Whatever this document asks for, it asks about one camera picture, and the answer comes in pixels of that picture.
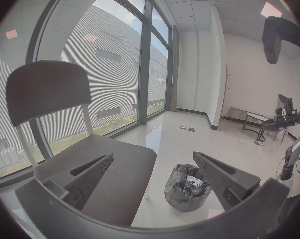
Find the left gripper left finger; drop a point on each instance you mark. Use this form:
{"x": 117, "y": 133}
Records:
{"x": 87, "y": 180}

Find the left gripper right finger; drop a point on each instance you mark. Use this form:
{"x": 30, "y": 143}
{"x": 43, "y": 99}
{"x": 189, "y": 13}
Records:
{"x": 229, "y": 180}

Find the black plastic bag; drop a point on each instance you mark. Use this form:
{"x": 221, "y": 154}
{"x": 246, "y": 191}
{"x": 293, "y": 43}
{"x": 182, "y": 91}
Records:
{"x": 180, "y": 195}

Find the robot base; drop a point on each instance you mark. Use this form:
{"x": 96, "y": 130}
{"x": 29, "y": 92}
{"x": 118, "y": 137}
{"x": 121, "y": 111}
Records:
{"x": 287, "y": 179}

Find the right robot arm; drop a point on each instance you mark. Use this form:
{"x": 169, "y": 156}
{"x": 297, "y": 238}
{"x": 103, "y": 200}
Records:
{"x": 289, "y": 160}

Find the crumpled white paper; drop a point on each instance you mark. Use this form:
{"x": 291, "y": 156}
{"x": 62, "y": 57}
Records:
{"x": 193, "y": 179}

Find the dark chair with wooden legs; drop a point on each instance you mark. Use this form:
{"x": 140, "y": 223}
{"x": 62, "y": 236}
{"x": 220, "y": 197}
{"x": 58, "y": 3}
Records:
{"x": 272, "y": 126}

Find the round table with black legs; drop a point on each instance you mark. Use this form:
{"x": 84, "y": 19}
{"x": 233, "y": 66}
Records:
{"x": 256, "y": 116}

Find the grey metal bench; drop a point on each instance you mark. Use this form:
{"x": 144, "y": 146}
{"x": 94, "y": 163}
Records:
{"x": 237, "y": 111}

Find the wooden coat rack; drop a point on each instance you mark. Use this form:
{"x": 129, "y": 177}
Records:
{"x": 226, "y": 88}

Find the grey chair with white legs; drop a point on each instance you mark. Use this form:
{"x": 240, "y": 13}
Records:
{"x": 47, "y": 91}

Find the pale grey curtain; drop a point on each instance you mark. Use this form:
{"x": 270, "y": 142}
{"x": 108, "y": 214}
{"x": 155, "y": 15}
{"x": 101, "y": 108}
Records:
{"x": 175, "y": 83}

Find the window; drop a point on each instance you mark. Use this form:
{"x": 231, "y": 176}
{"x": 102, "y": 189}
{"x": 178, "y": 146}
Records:
{"x": 110, "y": 71}

